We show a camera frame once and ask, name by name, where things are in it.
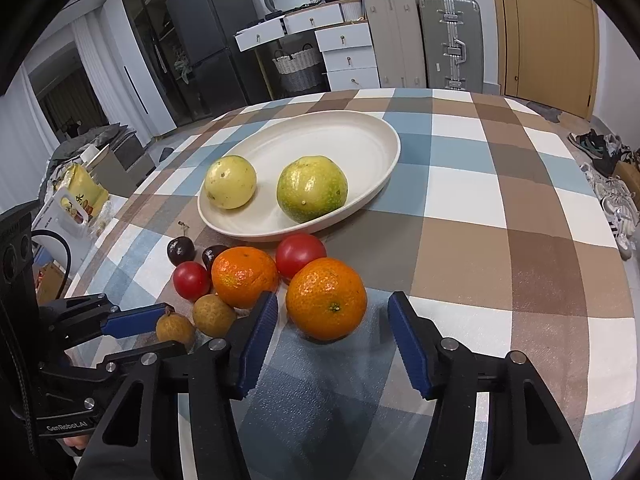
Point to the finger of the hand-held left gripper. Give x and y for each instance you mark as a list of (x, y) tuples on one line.
[(85, 375), (135, 320)]

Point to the red cherry tomato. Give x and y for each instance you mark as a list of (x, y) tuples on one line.
[(191, 280), (299, 252)]

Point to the beige suitcase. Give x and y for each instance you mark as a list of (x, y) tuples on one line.
[(395, 40)]

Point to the grey storage box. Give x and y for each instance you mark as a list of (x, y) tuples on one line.
[(125, 160)]

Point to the yellow round fruit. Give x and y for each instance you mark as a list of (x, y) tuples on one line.
[(230, 182)]

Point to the person's left hand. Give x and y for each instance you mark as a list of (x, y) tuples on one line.
[(75, 443)]

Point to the woven laundry basket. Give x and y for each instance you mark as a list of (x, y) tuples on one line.
[(295, 67)]

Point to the white oval plate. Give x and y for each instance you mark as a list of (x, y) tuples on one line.
[(325, 135)]

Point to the dark grey refrigerator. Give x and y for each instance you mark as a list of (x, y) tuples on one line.
[(210, 35)]

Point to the white drawer cabinet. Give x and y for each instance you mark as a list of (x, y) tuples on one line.
[(345, 60)]

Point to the orange mandarin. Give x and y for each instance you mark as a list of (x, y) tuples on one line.
[(244, 275), (326, 300)]

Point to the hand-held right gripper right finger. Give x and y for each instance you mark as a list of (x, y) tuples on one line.
[(410, 345)]

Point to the dark glass cabinet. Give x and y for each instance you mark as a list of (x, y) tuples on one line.
[(145, 60)]

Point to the checkered tablecloth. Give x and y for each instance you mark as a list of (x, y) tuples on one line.
[(475, 210)]

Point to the grey door mat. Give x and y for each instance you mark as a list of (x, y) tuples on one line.
[(545, 111)]

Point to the brown longan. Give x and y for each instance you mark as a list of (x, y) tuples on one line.
[(212, 315), (175, 327)]

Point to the white curtain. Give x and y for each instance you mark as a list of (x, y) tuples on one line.
[(100, 70)]

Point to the dark cherry with stem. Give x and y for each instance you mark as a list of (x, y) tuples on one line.
[(180, 251)]

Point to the white ribbed container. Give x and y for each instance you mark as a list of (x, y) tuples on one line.
[(351, 11)]

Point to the person's left forearm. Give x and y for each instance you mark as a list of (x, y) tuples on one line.
[(30, 467)]

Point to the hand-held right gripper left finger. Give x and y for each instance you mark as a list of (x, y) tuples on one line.
[(257, 345)]

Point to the pile of sneakers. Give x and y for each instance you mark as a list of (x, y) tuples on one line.
[(615, 205)]

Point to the wooden door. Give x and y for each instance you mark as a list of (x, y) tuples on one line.
[(550, 35)]

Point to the yellow snack bag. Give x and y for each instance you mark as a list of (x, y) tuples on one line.
[(82, 185)]

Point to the green citrus fruit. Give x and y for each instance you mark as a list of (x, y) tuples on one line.
[(312, 190)]

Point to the silver suitcase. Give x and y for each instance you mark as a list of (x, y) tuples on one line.
[(450, 35)]

